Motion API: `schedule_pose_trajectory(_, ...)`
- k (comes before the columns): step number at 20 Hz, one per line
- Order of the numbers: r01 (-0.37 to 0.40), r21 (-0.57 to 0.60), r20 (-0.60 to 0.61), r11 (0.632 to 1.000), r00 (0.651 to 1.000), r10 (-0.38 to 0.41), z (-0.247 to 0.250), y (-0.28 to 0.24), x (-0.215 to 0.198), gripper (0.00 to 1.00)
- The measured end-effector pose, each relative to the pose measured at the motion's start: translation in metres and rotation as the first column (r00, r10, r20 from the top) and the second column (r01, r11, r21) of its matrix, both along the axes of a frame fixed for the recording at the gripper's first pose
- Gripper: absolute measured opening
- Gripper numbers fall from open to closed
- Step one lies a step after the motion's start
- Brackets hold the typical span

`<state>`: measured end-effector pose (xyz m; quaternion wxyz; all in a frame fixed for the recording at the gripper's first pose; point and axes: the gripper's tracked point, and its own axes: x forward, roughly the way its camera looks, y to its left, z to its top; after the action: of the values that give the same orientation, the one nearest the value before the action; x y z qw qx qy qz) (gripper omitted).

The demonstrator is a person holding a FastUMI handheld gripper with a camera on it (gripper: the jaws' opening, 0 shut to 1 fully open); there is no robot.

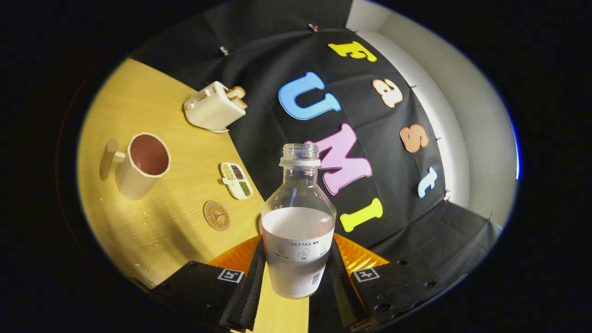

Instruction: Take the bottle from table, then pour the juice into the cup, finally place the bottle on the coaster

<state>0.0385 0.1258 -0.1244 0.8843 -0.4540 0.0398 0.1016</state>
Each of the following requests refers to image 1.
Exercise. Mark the clear juice bottle white label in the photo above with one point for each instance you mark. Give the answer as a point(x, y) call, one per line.
point(298, 231)

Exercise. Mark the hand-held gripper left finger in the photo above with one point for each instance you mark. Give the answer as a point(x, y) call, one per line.
point(249, 296)

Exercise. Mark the wooden table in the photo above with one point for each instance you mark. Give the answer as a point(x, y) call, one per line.
point(152, 231)

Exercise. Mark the toast slice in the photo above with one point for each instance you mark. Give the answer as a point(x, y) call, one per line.
point(239, 102)
point(237, 91)

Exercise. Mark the silver metal clip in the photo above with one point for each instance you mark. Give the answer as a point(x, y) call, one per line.
point(224, 50)

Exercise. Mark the round wooden coaster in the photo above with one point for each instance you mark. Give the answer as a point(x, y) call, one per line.
point(216, 215)

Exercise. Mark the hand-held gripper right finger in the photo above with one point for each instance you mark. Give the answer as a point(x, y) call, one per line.
point(340, 296)

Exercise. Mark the cream toaster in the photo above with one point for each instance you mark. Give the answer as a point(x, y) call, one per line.
point(210, 108)

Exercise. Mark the white divided snack dish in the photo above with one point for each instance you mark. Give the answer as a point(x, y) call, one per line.
point(237, 180)

